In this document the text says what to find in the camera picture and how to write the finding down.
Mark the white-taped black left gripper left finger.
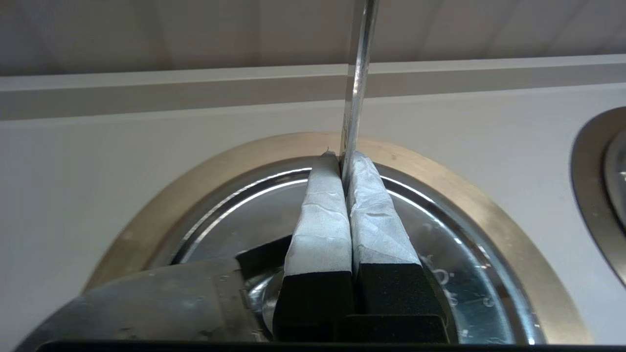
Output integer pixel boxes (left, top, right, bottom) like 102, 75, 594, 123
273, 152, 354, 343

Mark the white-taped black left gripper right finger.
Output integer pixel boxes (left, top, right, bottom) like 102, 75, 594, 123
340, 151, 448, 343

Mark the steel ladle hooked handle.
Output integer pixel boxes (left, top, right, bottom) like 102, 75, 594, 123
340, 0, 380, 194

